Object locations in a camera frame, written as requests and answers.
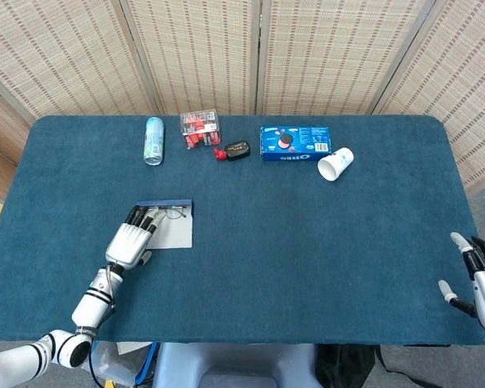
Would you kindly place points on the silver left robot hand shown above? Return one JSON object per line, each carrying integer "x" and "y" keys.
{"x": 127, "y": 246}

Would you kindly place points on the navy blue glasses case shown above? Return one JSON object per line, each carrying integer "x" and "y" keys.
{"x": 174, "y": 236}

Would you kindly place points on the thin wire eyeglasses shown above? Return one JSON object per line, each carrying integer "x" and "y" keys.
{"x": 177, "y": 213}

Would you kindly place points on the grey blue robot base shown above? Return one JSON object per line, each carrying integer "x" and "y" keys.
{"x": 234, "y": 363}

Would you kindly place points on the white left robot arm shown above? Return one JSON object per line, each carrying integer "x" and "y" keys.
{"x": 91, "y": 303}

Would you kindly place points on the black and red small device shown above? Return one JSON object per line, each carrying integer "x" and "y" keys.
{"x": 237, "y": 150}

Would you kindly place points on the white paper sheet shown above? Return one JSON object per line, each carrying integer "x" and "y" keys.
{"x": 131, "y": 347}

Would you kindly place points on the light blue drink can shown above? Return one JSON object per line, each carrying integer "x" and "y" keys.
{"x": 154, "y": 141}

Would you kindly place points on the clear plastic box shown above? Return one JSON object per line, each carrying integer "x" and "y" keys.
{"x": 117, "y": 368}

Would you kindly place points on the loose red capsule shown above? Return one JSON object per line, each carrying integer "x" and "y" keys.
{"x": 219, "y": 154}

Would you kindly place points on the blue table cloth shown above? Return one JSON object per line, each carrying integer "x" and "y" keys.
{"x": 287, "y": 242}

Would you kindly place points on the black bag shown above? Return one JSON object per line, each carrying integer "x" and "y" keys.
{"x": 343, "y": 363}

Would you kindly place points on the brown wooden panel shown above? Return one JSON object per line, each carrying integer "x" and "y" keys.
{"x": 0, "y": 133}

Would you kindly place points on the blue Oreo cookie box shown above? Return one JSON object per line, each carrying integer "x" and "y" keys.
{"x": 295, "y": 141}

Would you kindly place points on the woven folding screen panel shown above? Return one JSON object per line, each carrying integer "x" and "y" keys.
{"x": 331, "y": 52}
{"x": 64, "y": 52}
{"x": 460, "y": 81}
{"x": 202, "y": 52}

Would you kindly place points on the white paper cup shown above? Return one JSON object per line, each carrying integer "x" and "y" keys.
{"x": 331, "y": 165}

